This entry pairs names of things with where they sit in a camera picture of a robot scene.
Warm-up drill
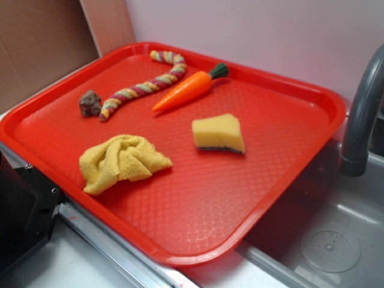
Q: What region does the grey toy faucet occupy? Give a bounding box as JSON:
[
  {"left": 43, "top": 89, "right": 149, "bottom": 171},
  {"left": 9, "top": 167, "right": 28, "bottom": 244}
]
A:
[{"left": 338, "top": 46, "right": 383, "bottom": 177}]

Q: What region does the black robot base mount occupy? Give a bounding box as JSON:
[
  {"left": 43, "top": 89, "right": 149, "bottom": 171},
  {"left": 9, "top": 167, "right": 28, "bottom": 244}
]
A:
[{"left": 1, "top": 154, "right": 62, "bottom": 277}]

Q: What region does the red plastic tray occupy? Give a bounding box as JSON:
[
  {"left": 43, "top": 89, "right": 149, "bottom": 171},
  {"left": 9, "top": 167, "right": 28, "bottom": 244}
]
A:
[{"left": 1, "top": 42, "right": 346, "bottom": 267}]

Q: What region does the grey toy sink basin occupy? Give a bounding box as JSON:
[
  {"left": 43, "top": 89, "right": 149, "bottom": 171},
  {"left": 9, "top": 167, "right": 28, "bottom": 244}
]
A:
[{"left": 183, "top": 129, "right": 383, "bottom": 287}]

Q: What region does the multicolour twisted rope toy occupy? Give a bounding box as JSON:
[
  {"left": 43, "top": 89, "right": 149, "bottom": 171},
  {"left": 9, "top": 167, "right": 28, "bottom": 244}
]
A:
[{"left": 98, "top": 50, "right": 187, "bottom": 122}]

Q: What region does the yellow crumpled cloth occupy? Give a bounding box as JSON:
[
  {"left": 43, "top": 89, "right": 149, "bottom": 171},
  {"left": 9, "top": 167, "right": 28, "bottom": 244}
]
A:
[{"left": 79, "top": 134, "right": 173, "bottom": 196}]

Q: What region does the brown cardboard panel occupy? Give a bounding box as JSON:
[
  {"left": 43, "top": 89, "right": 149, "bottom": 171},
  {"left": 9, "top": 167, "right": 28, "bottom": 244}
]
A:
[{"left": 1, "top": 1, "right": 136, "bottom": 113}]

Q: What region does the small brown rock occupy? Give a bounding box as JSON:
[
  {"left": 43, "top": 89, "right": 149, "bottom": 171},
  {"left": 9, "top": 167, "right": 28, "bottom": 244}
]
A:
[{"left": 79, "top": 89, "right": 101, "bottom": 117}]

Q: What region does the orange plastic toy carrot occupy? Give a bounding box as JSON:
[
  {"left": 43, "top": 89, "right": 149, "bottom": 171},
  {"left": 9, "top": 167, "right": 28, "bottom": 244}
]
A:
[{"left": 152, "top": 63, "right": 229, "bottom": 112}]

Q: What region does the yellow sponge with green base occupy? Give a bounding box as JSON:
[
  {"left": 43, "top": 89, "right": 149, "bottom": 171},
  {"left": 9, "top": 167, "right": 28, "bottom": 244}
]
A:
[{"left": 191, "top": 113, "right": 245, "bottom": 154}]

